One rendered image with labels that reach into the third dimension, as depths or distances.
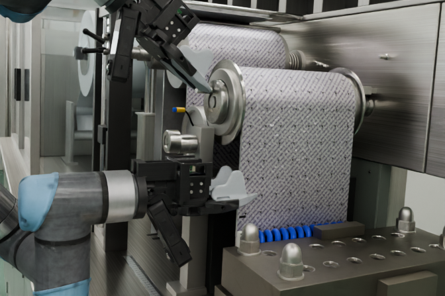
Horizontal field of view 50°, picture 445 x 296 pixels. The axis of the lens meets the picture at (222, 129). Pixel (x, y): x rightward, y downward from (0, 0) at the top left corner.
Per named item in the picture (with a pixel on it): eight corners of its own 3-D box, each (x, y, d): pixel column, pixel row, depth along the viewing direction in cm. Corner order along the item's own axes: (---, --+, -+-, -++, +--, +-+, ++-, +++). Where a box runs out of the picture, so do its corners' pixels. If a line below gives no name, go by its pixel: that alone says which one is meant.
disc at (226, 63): (215, 159, 85) (198, 89, 91) (218, 159, 85) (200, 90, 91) (251, 117, 73) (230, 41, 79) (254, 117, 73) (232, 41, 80)
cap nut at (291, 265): (271, 271, 65) (273, 240, 65) (293, 268, 67) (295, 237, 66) (287, 282, 62) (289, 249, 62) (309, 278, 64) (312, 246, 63)
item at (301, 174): (235, 236, 80) (241, 126, 78) (344, 223, 90) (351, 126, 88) (236, 237, 79) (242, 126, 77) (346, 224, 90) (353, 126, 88)
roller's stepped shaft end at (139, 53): (119, 59, 100) (120, 44, 99) (147, 61, 103) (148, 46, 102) (124, 59, 97) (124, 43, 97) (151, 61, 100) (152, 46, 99)
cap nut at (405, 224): (389, 228, 88) (392, 204, 88) (404, 226, 90) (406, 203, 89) (405, 234, 85) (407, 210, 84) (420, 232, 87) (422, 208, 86)
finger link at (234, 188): (267, 170, 77) (215, 173, 73) (265, 206, 77) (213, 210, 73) (257, 167, 79) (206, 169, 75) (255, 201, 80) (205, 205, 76)
